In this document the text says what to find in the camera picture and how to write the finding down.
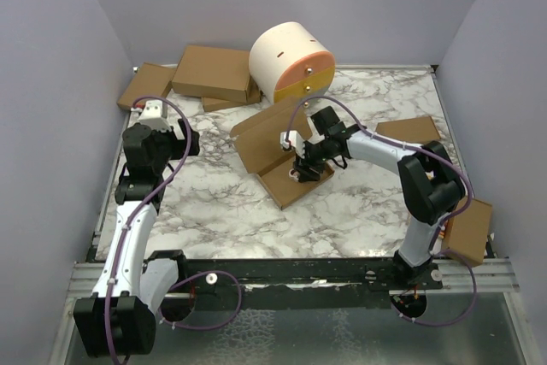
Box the large folded cardboard box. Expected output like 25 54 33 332
171 45 251 103

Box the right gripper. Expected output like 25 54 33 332
293 138 334 181

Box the cardboard box under large box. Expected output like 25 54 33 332
201 89 262 112

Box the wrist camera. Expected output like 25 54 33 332
279 130 305 158
137 99 170 132

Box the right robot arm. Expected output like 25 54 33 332
279 106 466 289

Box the round cream drawer cabinet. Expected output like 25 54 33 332
249 21 336 103

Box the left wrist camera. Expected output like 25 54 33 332
137 99 170 132

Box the cardboard box under book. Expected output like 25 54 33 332
441 199 493 267

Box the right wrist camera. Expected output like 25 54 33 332
279 130 305 158

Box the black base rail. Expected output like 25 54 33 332
162 257 443 317

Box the small folded cardboard box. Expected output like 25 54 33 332
375 116 441 144

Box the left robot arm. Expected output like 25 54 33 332
74 119 199 360

